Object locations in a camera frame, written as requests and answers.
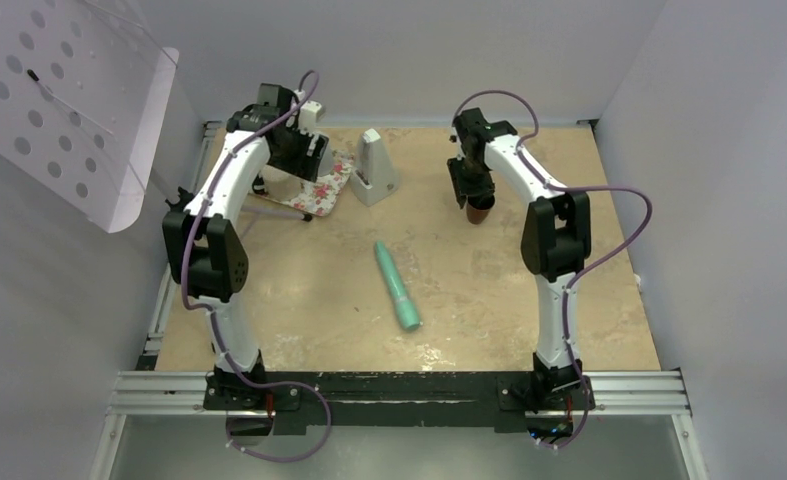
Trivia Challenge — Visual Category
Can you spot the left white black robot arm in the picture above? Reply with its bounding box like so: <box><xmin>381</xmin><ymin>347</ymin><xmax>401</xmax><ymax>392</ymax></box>
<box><xmin>162</xmin><ymin>84</ymin><xmax>328</xmax><ymax>409</ymax></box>

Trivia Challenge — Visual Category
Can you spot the brown striped mug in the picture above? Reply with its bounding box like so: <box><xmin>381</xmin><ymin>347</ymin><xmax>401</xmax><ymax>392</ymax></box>
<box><xmin>465</xmin><ymin>195</ymin><xmax>495</xmax><ymax>225</ymax></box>

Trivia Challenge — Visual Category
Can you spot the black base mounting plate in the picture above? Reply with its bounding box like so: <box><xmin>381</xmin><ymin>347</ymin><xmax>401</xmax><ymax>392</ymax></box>
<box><xmin>203</xmin><ymin>371</ymin><xmax>594</xmax><ymax>438</ymax></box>

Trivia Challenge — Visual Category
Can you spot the floral tray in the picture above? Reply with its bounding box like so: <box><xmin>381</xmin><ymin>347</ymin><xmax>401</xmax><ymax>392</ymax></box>
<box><xmin>255</xmin><ymin>150</ymin><xmax>355</xmax><ymax>217</ymax></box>

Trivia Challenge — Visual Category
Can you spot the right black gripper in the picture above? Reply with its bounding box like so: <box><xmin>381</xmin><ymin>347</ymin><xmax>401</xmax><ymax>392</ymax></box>
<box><xmin>448</xmin><ymin>153</ymin><xmax>495</xmax><ymax>207</ymax></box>

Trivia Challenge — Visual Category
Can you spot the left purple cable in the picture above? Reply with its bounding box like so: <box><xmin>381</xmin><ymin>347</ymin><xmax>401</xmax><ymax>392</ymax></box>
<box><xmin>179</xmin><ymin>70</ymin><xmax>335</xmax><ymax>465</ymax></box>

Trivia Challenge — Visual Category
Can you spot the beige mug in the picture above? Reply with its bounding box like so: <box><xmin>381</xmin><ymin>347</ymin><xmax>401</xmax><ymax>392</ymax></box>
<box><xmin>259</xmin><ymin>165</ymin><xmax>295</xmax><ymax>185</ymax></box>

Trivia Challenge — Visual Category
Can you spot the white perforated panel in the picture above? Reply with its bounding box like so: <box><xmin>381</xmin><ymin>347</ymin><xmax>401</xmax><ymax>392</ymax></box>
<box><xmin>0</xmin><ymin>0</ymin><xmax>179</xmax><ymax>233</ymax></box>

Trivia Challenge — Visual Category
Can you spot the aluminium frame rail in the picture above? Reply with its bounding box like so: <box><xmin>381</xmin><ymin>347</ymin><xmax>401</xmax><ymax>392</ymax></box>
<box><xmin>89</xmin><ymin>371</ymin><xmax>709</xmax><ymax>479</ymax></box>

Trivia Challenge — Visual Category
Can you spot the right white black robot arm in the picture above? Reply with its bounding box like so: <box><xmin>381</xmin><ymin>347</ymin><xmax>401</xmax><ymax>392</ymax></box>
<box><xmin>447</xmin><ymin>108</ymin><xmax>592</xmax><ymax>407</ymax></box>

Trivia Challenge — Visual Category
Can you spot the purple cable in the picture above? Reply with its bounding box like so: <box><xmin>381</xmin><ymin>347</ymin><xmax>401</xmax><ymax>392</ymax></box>
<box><xmin>179</xmin><ymin>70</ymin><xmax>335</xmax><ymax>465</ymax></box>
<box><xmin>452</xmin><ymin>89</ymin><xmax>654</xmax><ymax>452</ymax></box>

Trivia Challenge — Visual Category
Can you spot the white wedge-shaped device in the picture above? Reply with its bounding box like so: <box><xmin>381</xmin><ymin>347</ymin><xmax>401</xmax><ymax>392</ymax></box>
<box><xmin>348</xmin><ymin>129</ymin><xmax>400</xmax><ymax>207</ymax></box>

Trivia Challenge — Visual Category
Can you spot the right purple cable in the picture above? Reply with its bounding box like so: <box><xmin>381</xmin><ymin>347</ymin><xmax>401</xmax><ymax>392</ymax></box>
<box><xmin>452</xmin><ymin>89</ymin><xmax>654</xmax><ymax>452</ymax></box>

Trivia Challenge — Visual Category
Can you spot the teal cylindrical tube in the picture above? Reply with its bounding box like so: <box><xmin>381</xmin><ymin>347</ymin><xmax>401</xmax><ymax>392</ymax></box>
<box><xmin>374</xmin><ymin>241</ymin><xmax>421</xmax><ymax>332</ymax></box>

